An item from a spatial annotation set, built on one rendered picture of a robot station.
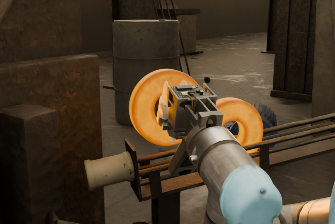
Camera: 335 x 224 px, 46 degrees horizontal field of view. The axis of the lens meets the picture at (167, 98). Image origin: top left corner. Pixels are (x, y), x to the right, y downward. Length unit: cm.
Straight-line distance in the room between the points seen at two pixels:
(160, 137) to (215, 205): 28
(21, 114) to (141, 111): 22
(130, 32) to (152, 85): 245
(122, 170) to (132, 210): 127
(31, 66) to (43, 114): 14
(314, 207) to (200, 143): 18
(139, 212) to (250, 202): 154
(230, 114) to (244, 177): 33
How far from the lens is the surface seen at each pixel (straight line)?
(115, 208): 206
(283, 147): 89
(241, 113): 84
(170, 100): 66
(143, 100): 75
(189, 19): 856
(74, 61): 90
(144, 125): 76
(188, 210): 203
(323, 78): 307
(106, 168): 76
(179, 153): 67
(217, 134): 57
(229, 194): 50
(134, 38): 319
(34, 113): 73
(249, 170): 51
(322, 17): 305
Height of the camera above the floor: 98
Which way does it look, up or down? 13 degrees down
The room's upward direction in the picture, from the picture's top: straight up
